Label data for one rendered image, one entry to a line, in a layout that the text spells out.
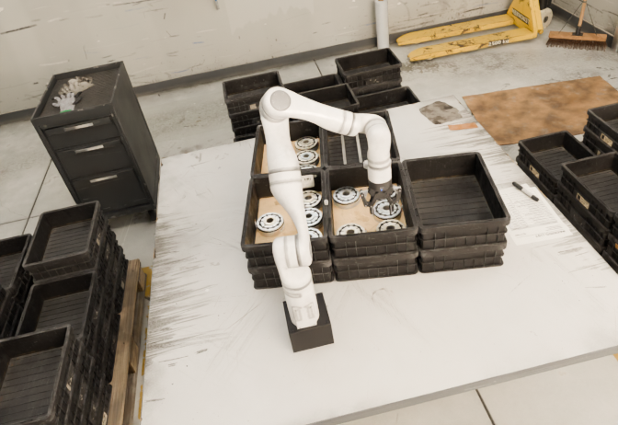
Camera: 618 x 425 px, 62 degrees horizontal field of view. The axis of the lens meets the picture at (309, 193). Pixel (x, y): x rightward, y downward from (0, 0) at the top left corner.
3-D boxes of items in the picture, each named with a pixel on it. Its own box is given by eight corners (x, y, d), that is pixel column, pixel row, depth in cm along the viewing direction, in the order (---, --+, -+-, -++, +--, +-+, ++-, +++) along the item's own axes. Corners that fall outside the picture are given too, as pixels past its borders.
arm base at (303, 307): (321, 323, 159) (314, 286, 149) (292, 330, 159) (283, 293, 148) (315, 301, 166) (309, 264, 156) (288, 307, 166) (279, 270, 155)
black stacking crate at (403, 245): (418, 255, 175) (418, 230, 168) (332, 263, 177) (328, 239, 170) (401, 184, 206) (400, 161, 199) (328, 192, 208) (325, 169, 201)
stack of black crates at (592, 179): (654, 253, 245) (676, 199, 224) (595, 267, 243) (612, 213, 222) (601, 202, 276) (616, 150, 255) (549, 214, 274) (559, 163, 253)
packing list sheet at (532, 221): (577, 234, 187) (578, 233, 187) (518, 248, 185) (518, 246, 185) (531, 182, 213) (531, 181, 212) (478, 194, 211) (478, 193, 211)
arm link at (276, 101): (357, 104, 148) (347, 111, 156) (268, 80, 141) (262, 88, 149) (351, 134, 146) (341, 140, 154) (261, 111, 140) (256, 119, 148)
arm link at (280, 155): (255, 96, 151) (266, 180, 150) (261, 86, 142) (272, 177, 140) (285, 94, 154) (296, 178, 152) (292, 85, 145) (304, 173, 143)
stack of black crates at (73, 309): (113, 384, 229) (82, 338, 208) (45, 400, 227) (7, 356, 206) (122, 315, 260) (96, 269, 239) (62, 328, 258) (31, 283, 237)
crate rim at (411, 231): (418, 235, 169) (418, 229, 167) (328, 244, 171) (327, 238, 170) (401, 165, 200) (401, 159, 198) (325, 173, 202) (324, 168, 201)
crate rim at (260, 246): (250, 181, 205) (249, 177, 203) (325, 173, 202) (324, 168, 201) (241, 253, 173) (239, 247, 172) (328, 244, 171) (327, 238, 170)
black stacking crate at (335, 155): (401, 183, 206) (400, 160, 199) (327, 191, 208) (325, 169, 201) (388, 132, 237) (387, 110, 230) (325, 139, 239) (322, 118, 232)
